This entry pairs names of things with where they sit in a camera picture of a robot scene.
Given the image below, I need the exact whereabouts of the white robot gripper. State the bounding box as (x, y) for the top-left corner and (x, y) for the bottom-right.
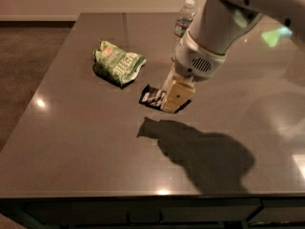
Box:
(161, 30), (227, 114)

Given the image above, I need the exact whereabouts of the black chocolate rxbar wrapper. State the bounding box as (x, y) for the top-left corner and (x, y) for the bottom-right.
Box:
(139, 85), (191, 114)

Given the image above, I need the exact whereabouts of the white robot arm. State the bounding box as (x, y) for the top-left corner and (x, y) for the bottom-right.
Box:
(161, 0), (305, 113)

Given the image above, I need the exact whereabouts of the green chip bag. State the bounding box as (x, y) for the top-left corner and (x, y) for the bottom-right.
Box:
(92, 41), (146, 87)

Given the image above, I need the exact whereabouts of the clear plastic water bottle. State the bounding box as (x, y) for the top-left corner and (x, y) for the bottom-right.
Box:
(173, 0), (196, 50)

